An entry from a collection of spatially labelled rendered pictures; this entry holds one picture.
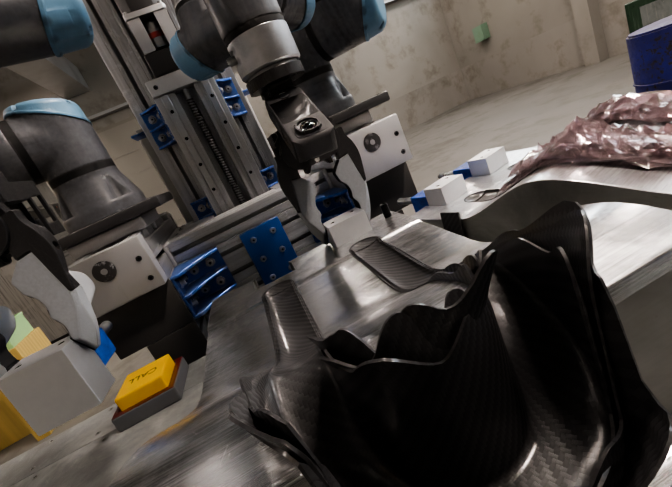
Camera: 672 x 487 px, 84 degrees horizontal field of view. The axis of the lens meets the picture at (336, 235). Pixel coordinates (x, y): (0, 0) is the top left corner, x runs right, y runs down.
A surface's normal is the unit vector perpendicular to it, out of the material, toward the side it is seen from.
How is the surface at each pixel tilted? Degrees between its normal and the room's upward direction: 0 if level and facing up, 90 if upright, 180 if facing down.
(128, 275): 90
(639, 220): 7
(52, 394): 90
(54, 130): 90
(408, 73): 90
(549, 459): 10
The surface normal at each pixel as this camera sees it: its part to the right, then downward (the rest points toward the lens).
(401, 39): 0.31, 0.15
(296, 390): -0.20, -0.77
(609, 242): -0.36, -0.85
